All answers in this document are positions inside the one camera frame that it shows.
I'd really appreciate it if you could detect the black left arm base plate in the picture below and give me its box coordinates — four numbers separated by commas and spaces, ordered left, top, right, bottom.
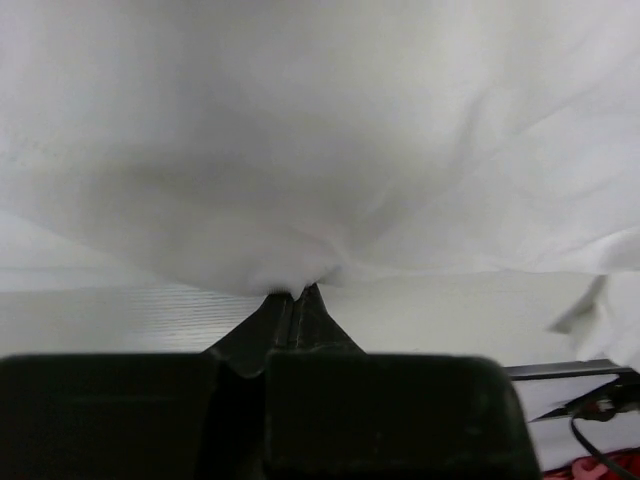
505, 359, 639, 422

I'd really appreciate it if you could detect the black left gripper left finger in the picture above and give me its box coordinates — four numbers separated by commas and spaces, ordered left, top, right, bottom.
207, 294, 294, 378

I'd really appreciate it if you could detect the white t-shirt with black print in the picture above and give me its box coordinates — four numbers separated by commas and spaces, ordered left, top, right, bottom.
1, 1, 639, 367

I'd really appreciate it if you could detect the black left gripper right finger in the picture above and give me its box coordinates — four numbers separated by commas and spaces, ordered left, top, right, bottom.
294, 284, 363, 353

